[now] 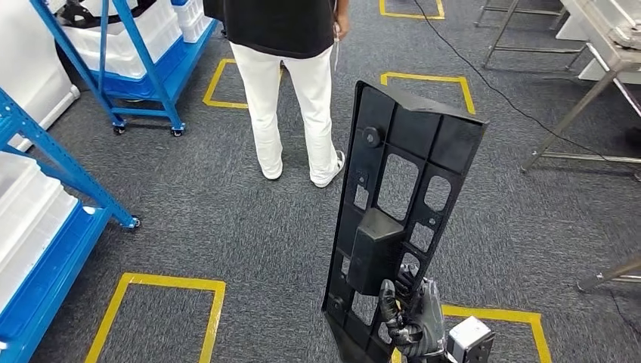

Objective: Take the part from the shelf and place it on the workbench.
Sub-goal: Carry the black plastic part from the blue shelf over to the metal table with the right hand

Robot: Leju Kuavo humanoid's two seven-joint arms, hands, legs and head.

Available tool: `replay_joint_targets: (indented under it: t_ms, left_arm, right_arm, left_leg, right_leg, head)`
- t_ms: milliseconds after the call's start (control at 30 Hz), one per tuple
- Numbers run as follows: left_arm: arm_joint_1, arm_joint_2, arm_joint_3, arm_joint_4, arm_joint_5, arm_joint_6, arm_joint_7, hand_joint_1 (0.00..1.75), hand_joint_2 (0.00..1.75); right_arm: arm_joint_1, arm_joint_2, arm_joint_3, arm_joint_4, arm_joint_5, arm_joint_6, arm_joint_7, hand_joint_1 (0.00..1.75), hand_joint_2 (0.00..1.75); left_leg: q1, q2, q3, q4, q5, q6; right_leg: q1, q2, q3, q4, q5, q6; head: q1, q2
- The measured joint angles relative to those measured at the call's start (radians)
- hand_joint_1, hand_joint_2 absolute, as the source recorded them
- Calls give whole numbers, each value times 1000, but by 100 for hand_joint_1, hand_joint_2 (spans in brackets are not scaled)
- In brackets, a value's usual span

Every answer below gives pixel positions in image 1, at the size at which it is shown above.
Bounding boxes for person's hand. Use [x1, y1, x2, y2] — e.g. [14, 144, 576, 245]
[333, 12, 351, 42]

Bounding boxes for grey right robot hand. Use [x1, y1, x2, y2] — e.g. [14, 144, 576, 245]
[378, 264, 452, 363]

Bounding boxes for thin white cord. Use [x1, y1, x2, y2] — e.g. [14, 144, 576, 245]
[332, 22, 342, 72]

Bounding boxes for black plastic bracket part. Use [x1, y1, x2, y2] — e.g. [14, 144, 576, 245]
[321, 81, 489, 363]

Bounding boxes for blue wheeled shelf cart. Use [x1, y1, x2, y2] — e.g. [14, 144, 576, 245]
[29, 0, 218, 138]

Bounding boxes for black curved plastic part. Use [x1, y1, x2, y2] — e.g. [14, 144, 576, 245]
[54, 0, 157, 29]

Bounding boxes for blue metal shelf rack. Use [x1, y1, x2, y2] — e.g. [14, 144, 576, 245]
[0, 87, 142, 363]

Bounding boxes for yellow floor tape square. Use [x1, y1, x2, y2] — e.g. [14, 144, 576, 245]
[379, 70, 477, 116]
[84, 272, 228, 363]
[389, 304, 553, 363]
[378, 0, 446, 21]

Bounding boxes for person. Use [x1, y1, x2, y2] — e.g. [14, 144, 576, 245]
[203, 0, 351, 189]

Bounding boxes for small white plastic crates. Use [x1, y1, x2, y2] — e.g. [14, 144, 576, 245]
[172, 0, 215, 44]

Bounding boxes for white plastic bin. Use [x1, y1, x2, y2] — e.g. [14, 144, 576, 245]
[60, 0, 184, 79]
[0, 152, 62, 271]
[0, 192, 79, 312]

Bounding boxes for stainless steel table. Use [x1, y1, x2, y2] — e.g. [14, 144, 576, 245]
[474, 0, 641, 174]

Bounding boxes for white cabinet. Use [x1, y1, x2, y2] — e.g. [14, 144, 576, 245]
[554, 14, 641, 85]

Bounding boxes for grey metal fixture plate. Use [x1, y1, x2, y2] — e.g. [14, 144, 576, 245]
[608, 0, 641, 51]

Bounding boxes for white car with red stripe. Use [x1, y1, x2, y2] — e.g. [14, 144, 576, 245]
[0, 0, 81, 151]

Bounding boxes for black floor cable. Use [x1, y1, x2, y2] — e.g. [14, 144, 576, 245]
[411, 0, 641, 164]

